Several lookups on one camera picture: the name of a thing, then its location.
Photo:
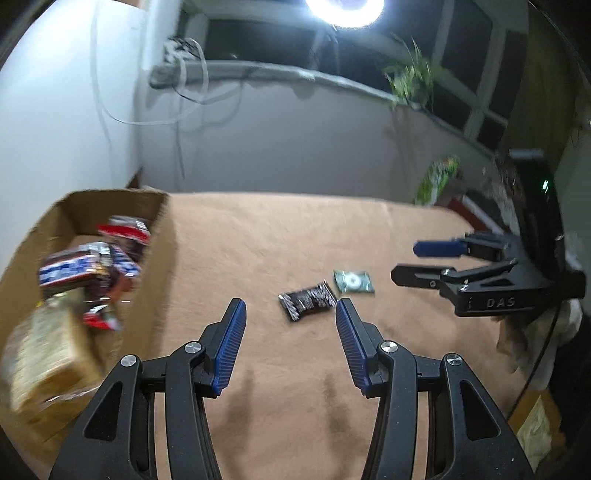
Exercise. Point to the red cartons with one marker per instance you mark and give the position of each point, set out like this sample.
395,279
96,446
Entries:
466,207

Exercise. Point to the green snack bag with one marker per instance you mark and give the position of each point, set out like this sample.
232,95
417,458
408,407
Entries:
436,180

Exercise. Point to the black snack packet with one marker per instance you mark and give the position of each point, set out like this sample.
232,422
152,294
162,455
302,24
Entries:
304,302

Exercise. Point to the potted green plant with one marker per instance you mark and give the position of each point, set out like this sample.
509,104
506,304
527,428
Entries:
411,78

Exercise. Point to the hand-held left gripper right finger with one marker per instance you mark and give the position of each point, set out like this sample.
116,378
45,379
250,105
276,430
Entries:
353,341

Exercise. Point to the small green snack packet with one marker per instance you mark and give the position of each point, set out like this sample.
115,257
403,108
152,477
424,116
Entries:
353,281

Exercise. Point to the white cabinet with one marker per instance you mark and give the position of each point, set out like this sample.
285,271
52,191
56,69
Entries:
55,92

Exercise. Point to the grey insulated pipe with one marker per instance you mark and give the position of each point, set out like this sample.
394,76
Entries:
277,71

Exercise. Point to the tan tablecloth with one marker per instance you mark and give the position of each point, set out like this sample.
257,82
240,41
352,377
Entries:
277,240

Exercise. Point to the pale crumpled cloth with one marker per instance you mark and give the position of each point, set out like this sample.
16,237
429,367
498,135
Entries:
521,341

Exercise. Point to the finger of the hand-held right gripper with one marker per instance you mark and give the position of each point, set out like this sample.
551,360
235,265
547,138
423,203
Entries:
415,274
438,248

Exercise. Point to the dark window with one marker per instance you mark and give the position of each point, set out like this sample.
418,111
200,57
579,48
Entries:
258,41

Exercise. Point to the brown cardboard box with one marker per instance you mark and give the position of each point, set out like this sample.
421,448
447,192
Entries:
157,258

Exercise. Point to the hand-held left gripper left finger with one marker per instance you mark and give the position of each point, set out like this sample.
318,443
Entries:
231,341

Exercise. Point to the bagged bread loaf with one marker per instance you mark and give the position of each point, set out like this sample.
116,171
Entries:
41,350

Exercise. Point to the brown and blue chocolate bar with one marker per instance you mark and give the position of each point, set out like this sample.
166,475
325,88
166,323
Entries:
69,267

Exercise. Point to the yellow paper bag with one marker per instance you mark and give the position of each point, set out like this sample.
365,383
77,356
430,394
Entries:
540,434

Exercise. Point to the clear red-ended snack packet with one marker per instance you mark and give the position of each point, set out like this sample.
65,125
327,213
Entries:
124,230
104,318

